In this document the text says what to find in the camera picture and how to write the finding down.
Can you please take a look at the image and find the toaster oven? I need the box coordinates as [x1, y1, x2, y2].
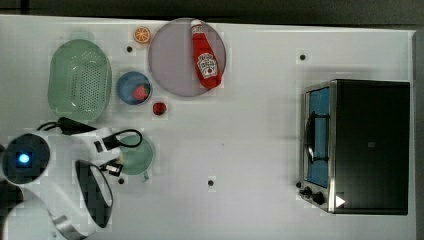
[296, 79, 411, 215]

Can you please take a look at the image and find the green perforated colander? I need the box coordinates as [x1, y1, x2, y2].
[48, 39, 112, 122]

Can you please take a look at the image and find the green mug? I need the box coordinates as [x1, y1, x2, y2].
[120, 135, 156, 182]

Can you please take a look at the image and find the plush strawberry on table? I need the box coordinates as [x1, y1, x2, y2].
[153, 102, 167, 116]

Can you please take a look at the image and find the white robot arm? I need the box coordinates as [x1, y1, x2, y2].
[1, 128, 121, 240]

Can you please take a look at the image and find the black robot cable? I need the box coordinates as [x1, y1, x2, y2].
[36, 116, 144, 149]

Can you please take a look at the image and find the plush orange slice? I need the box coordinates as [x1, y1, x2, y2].
[133, 27, 151, 44]

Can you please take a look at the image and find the lavender round plate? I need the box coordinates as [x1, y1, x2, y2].
[148, 18, 208, 97]

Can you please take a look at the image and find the blue bowl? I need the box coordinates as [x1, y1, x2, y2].
[116, 71, 152, 105]

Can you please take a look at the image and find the plush strawberry in bowl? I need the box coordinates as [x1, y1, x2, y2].
[133, 85, 149, 102]

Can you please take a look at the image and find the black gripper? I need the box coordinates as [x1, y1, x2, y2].
[100, 160, 123, 177]

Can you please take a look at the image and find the red plush ketchup bottle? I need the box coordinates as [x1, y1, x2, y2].
[190, 19, 222, 89]

